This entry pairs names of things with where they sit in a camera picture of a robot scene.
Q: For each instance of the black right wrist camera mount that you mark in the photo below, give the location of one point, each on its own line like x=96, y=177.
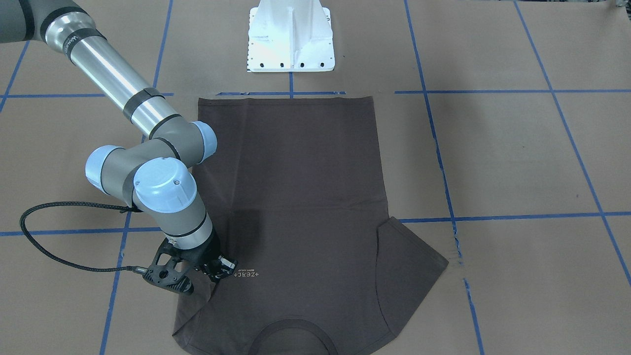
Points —
x=162, y=272

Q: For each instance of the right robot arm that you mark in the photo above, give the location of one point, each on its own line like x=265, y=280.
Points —
x=152, y=177

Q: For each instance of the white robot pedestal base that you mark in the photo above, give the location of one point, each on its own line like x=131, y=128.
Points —
x=290, y=36

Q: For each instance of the dark brown t-shirt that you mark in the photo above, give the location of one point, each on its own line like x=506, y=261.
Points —
x=297, y=196

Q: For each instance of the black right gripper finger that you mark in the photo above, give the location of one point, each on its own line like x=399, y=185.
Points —
x=214, y=273
x=227, y=265

